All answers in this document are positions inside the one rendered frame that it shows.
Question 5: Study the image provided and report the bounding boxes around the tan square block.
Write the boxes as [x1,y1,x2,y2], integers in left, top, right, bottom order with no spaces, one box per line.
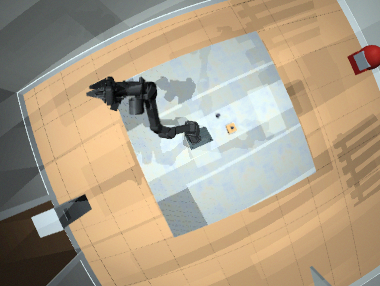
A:
[225,122,237,134]

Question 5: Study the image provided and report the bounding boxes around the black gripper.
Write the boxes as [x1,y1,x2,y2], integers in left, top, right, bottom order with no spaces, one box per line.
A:
[86,77,129,106]

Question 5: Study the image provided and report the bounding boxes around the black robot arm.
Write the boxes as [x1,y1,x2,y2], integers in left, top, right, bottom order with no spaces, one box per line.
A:
[110,76,201,145]

